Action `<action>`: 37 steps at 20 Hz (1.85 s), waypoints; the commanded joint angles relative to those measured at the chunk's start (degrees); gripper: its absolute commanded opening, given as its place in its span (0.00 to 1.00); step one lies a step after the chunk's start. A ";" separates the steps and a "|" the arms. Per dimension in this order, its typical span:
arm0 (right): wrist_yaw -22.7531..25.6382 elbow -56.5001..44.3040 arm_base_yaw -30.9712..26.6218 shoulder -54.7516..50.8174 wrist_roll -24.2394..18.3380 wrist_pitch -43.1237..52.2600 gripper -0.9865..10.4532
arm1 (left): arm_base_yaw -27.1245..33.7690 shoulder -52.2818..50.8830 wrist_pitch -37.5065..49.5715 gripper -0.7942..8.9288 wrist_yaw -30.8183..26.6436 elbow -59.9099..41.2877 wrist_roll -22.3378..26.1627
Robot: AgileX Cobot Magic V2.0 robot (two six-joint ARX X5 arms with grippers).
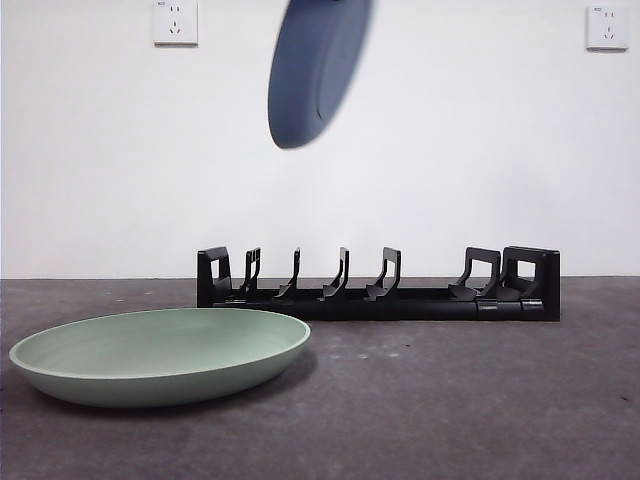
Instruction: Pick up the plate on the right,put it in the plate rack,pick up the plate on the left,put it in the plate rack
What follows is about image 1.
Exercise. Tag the blue round plate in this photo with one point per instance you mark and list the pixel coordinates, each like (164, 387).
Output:
(310, 75)

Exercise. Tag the pale green round plate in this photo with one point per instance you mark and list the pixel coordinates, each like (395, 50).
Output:
(160, 360)

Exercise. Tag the black plastic plate rack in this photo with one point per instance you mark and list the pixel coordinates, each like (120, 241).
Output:
(425, 310)

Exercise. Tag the white wall socket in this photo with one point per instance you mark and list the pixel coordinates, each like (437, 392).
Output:
(176, 22)
(607, 27)

